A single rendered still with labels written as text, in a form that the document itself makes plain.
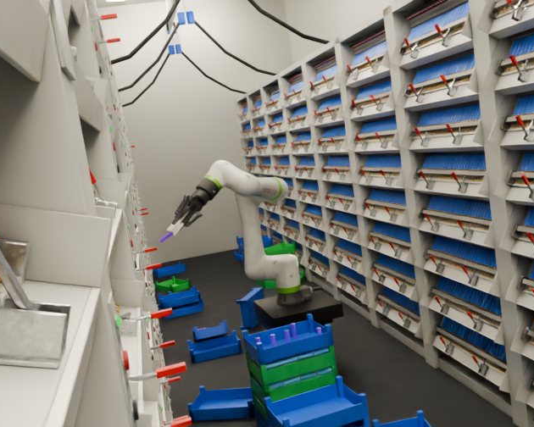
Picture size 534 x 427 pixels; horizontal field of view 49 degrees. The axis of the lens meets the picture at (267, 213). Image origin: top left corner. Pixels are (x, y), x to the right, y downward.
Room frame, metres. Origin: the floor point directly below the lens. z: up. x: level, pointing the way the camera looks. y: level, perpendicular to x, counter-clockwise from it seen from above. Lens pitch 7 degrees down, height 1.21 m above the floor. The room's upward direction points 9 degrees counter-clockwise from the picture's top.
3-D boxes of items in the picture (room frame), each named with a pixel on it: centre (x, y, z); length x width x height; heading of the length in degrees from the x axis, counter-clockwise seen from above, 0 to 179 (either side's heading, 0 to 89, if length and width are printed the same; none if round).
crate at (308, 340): (2.22, 0.00, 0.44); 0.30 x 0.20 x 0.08; 108
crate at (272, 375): (2.22, 0.00, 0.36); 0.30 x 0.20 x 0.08; 108
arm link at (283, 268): (3.03, -0.04, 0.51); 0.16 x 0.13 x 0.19; 70
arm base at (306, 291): (3.05, -0.11, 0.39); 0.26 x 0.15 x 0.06; 104
